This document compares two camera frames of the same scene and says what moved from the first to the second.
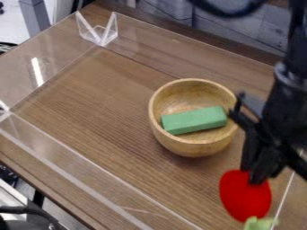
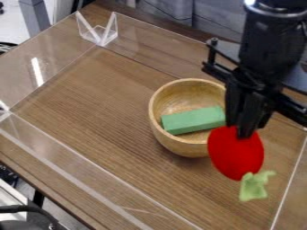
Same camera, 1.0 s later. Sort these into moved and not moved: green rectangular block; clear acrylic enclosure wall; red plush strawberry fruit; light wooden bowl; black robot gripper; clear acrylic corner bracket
Moved: red plush strawberry fruit; black robot gripper
Not moved: clear acrylic corner bracket; light wooden bowl; clear acrylic enclosure wall; green rectangular block
